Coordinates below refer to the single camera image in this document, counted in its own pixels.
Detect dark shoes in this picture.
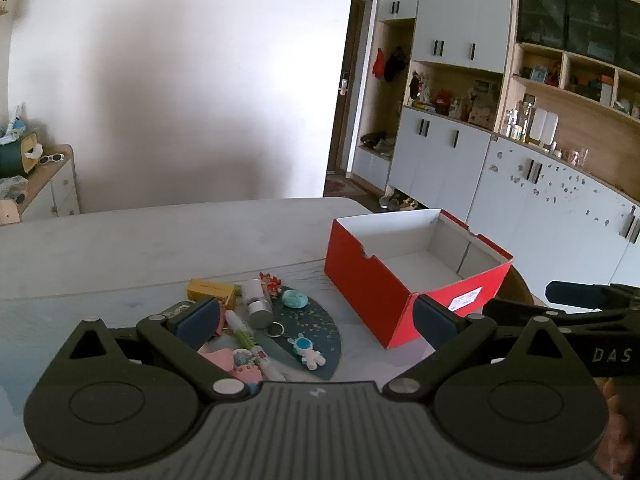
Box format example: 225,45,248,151
360,131,396,154

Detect white wooden sideboard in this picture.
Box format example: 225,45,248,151
19,145,81,222

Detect row of glass bottles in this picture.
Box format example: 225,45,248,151
502,92,559,149

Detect astronaut keychain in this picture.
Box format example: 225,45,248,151
266,322,326,371

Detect red cardboard box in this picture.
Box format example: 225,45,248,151
324,208,515,350

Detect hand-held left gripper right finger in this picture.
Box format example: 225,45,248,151
382,294,597,401

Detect patterned doormat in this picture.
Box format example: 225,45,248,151
324,175,362,199

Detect teal tissue box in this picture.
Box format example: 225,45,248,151
0,132,44,179

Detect green white tube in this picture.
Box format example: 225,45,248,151
225,310,287,382

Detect person's right hand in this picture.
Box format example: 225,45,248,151
595,378,640,476

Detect clear plastic bag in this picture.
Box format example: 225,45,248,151
0,175,29,202

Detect yellow box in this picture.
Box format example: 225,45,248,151
186,279,237,308

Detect pink plush keychain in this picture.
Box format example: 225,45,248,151
231,364,263,386

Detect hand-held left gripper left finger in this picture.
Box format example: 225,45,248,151
40,296,251,402

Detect crumpled plastic bag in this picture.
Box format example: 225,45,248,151
0,105,26,144

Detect dark blue speckled placemat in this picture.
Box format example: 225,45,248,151
197,285,346,383

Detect row of shelf figurines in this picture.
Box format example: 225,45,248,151
407,70,502,127

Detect white wall cabinet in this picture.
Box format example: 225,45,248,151
350,0,640,306

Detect white bottle silver cap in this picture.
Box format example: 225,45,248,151
241,277,275,329

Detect brown door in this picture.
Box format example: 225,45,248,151
327,0,374,182

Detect red fish keychain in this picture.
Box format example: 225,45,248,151
258,272,284,296

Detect pink round disc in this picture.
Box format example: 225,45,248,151
199,347,235,372

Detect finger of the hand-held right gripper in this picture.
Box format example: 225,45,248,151
545,281,618,311
482,297,601,333

